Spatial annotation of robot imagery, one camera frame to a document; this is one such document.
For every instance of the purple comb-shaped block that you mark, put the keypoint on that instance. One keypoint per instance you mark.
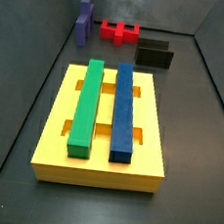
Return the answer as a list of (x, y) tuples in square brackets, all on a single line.
[(84, 22)]

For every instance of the yellow slotted board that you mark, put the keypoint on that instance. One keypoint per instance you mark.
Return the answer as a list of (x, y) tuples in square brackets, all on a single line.
[(144, 173)]

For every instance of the blue long bar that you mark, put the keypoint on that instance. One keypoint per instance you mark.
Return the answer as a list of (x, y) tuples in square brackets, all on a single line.
[(122, 126)]

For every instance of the green long bar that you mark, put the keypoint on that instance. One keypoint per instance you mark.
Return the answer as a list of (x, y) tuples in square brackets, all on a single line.
[(79, 140)]

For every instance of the red comb-shaped block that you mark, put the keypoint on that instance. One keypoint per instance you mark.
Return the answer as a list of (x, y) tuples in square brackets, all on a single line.
[(119, 34)]

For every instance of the black metal bracket holder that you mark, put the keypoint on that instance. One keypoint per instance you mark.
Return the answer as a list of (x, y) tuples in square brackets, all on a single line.
[(153, 53)]

